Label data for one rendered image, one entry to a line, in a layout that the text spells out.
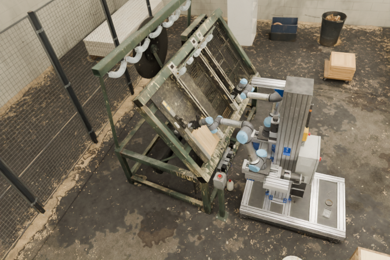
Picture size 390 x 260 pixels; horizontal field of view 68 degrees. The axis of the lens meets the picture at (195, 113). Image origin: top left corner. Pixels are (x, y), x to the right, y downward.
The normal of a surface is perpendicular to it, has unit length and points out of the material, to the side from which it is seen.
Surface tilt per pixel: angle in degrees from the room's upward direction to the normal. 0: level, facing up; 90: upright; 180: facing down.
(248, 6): 90
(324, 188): 0
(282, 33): 91
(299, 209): 0
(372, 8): 90
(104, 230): 0
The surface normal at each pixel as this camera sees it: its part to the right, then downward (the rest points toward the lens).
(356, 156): -0.10, -0.72
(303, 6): -0.33, 0.67
